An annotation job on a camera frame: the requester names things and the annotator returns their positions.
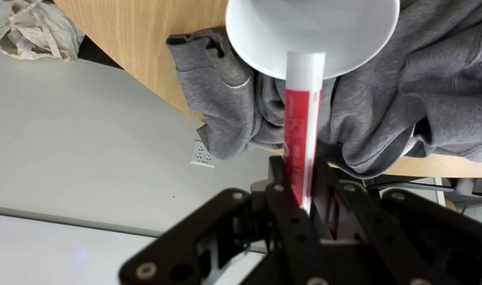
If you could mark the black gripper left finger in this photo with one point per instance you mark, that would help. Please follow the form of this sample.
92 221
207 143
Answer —
200 249

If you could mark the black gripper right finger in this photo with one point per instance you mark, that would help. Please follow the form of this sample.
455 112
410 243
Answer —
391 237

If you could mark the red white marker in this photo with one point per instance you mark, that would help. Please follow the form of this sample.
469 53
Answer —
303 86

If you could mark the red mug white inside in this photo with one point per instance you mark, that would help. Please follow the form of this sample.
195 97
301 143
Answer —
347 32

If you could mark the grey sweatshirt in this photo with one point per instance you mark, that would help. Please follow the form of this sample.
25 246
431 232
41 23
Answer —
357 101

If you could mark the round wooden table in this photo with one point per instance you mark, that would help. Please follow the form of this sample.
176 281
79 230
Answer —
209 74

